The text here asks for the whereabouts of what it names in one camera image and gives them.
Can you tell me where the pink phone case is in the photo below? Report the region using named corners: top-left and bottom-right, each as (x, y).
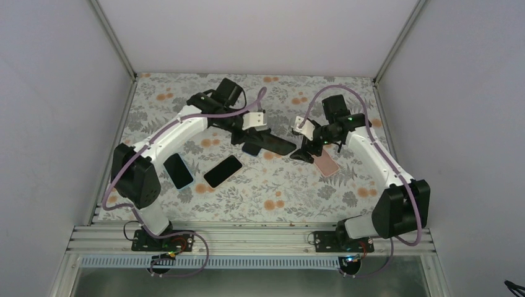
top-left (313, 149), bottom-right (340, 177)

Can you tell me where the black smartphone from pink case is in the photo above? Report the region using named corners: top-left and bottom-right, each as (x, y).
top-left (241, 142), bottom-right (261, 157)

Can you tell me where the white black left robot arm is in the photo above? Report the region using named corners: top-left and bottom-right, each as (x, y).
top-left (102, 79), bottom-right (268, 251)

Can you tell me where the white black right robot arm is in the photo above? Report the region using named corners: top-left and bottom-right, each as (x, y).
top-left (291, 95), bottom-right (430, 252)

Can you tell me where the black phone light blue case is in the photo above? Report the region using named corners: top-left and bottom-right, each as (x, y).
top-left (163, 153), bottom-right (194, 190)

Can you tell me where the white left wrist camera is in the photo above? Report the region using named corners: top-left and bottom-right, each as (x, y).
top-left (242, 111), bottom-right (268, 131)

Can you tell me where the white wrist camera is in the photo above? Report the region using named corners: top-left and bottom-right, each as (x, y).
top-left (242, 111), bottom-right (268, 131)
top-left (290, 116), bottom-right (316, 140)

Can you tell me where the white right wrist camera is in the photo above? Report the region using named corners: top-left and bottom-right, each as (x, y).
top-left (290, 116), bottom-right (316, 140)

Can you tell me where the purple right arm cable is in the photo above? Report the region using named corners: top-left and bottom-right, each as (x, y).
top-left (297, 84), bottom-right (424, 278)

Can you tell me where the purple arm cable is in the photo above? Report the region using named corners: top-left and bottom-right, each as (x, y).
top-left (102, 86), bottom-right (268, 280)
top-left (297, 84), bottom-right (424, 278)

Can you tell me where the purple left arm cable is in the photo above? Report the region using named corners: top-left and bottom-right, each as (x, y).
top-left (102, 86), bottom-right (268, 280)

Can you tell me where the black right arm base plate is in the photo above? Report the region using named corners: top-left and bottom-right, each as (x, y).
top-left (308, 231), bottom-right (375, 253)

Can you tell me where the white slotted cable duct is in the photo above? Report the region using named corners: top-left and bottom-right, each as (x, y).
top-left (80, 254), bottom-right (346, 270)

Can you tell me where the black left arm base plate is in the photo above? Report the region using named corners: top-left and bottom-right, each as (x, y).
top-left (131, 229), bottom-right (194, 253)

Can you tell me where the aluminium rail frame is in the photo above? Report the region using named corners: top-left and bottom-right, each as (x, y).
top-left (49, 0), bottom-right (452, 297)

